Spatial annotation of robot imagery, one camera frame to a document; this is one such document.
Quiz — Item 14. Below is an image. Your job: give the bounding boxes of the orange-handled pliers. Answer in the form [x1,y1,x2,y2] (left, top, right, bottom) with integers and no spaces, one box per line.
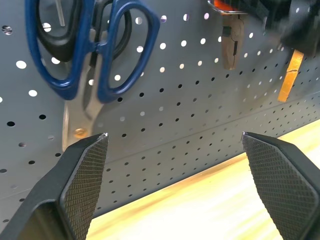
[214,0,246,71]

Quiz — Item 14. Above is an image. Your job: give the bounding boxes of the grey metal pegboard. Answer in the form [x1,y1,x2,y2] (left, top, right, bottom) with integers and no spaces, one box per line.
[0,0,320,222]

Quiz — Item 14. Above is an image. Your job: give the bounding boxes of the silver metal peg hook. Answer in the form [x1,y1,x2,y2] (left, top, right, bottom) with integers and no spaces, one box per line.
[55,0,67,27]

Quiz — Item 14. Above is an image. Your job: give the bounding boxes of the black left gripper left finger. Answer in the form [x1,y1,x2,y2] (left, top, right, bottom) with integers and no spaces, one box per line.
[0,132,109,240]

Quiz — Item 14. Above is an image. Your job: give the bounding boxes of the blue-handled scissors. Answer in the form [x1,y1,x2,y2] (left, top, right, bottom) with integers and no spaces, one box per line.
[24,0,161,104]
[36,0,133,153]

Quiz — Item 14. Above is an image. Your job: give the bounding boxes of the yellow strip tool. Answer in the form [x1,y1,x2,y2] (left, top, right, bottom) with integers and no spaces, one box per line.
[277,48,305,103]

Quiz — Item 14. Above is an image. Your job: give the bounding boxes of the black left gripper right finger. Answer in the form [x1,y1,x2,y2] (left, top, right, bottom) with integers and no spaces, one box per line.
[241,131,320,240]

